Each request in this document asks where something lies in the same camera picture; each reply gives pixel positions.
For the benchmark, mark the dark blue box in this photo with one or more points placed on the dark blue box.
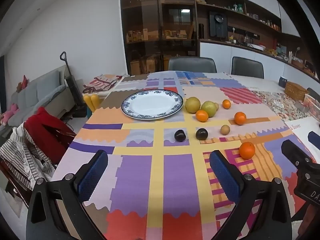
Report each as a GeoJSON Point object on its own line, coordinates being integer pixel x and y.
{"type": "Point", "coordinates": [282, 82]}

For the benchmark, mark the black thermos bottle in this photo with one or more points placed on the black thermos bottle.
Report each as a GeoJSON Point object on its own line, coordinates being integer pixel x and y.
{"type": "Point", "coordinates": [201, 31]}

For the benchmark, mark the red striped folded cloth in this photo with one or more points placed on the red striped folded cloth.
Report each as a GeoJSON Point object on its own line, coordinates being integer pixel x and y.
{"type": "Point", "coordinates": [102, 83]}

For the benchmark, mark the grey sofa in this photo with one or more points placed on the grey sofa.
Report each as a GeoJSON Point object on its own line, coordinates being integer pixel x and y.
{"type": "Point", "coordinates": [37, 90]}

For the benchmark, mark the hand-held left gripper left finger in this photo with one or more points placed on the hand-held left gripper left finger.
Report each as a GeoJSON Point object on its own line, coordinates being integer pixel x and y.
{"type": "Point", "coordinates": [92, 173]}

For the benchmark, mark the dark glass cabinet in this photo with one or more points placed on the dark glass cabinet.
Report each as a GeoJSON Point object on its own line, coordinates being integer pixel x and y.
{"type": "Point", "coordinates": [157, 25]}

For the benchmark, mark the grey striped cloth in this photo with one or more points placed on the grey striped cloth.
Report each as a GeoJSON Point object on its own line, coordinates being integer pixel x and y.
{"type": "Point", "coordinates": [22, 155]}

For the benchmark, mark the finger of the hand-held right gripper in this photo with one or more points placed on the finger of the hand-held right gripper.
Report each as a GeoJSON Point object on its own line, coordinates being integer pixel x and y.
{"type": "Point", "coordinates": [293, 151]}
{"type": "Point", "coordinates": [314, 137]}

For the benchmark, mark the black wall appliance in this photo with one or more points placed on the black wall appliance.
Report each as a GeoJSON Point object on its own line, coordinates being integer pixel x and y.
{"type": "Point", "coordinates": [218, 23]}

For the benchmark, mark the black upright vacuum cleaner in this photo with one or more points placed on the black upright vacuum cleaner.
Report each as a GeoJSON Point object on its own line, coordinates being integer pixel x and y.
{"type": "Point", "coordinates": [75, 90]}

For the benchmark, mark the pink plastic basket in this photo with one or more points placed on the pink plastic basket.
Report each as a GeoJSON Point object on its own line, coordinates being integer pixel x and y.
{"type": "Point", "coordinates": [313, 106]}

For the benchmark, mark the green pear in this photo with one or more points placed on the green pear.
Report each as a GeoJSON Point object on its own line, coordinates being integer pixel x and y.
{"type": "Point", "coordinates": [209, 108]}

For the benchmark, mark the grey chair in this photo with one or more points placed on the grey chair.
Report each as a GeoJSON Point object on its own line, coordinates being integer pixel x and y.
{"type": "Point", "coordinates": [247, 66]}
{"type": "Point", "coordinates": [192, 64]}

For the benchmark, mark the wicker basket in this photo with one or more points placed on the wicker basket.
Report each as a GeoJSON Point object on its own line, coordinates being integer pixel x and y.
{"type": "Point", "coordinates": [295, 91]}

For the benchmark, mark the orange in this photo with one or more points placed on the orange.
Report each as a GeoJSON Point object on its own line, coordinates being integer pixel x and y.
{"type": "Point", "coordinates": [226, 104]}
{"type": "Point", "coordinates": [202, 115]}
{"type": "Point", "coordinates": [240, 118]}
{"type": "Point", "coordinates": [247, 150]}

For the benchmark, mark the blue rimmed white plate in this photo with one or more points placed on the blue rimmed white plate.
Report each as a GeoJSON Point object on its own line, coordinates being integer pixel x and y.
{"type": "Point", "coordinates": [150, 105]}

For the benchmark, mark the pink plush toy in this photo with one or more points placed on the pink plush toy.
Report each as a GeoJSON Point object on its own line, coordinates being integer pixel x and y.
{"type": "Point", "coordinates": [10, 113]}

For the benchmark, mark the small brown round fruit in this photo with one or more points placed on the small brown round fruit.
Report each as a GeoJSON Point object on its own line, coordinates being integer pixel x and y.
{"type": "Point", "coordinates": [225, 129]}
{"type": "Point", "coordinates": [217, 105]}

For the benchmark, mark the dark plum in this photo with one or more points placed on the dark plum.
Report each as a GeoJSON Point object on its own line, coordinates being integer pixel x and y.
{"type": "Point", "coordinates": [201, 134]}
{"type": "Point", "coordinates": [180, 135]}

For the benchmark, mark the yellow pear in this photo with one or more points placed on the yellow pear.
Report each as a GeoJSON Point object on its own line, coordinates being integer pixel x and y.
{"type": "Point", "coordinates": [192, 105]}

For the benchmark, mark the red plush toy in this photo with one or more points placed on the red plush toy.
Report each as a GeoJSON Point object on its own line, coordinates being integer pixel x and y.
{"type": "Point", "coordinates": [23, 83]}

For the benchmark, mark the colourful patchwork tablecloth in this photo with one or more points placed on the colourful patchwork tablecloth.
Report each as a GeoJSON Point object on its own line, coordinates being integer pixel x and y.
{"type": "Point", "coordinates": [175, 180]}

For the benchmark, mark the wooden wall shelf unit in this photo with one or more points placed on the wooden wall shelf unit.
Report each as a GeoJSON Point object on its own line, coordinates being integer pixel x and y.
{"type": "Point", "coordinates": [250, 27]}

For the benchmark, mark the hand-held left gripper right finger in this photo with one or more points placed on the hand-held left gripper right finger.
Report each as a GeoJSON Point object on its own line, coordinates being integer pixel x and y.
{"type": "Point", "coordinates": [225, 176]}

